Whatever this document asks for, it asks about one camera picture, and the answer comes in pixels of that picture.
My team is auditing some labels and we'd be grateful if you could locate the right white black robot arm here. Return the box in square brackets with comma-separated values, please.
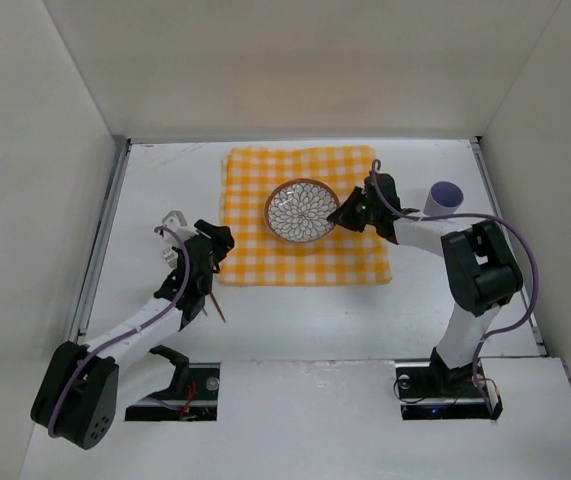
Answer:
[327, 171, 523, 397]

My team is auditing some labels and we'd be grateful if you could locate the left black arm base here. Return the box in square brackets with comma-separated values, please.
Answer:
[118, 345, 221, 422]

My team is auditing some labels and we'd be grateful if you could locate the floral patterned bowl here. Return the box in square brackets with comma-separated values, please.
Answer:
[263, 178, 340, 244]

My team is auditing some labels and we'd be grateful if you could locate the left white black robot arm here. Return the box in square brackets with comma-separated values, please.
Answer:
[30, 220, 235, 450]

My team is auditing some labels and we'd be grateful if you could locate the purple cable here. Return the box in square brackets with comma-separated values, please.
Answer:
[369, 159, 540, 416]
[47, 225, 190, 440]

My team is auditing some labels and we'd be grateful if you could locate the copper spoon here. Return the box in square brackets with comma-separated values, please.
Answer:
[209, 292, 227, 323]

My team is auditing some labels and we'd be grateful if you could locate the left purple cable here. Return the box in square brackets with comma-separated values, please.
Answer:
[47, 225, 190, 440]

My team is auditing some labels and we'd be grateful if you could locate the lilac paper cup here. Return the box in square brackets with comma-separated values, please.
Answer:
[423, 181, 464, 217]

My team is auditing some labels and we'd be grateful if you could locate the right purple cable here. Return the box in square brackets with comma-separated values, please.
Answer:
[369, 159, 540, 416]

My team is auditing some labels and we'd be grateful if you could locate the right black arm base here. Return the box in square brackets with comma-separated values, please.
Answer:
[393, 362, 504, 421]

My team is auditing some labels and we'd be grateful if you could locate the yellow white checkered cloth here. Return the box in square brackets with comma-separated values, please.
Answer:
[220, 145, 392, 286]

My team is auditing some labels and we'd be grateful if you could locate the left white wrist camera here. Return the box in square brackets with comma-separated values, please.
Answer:
[162, 210, 196, 241]

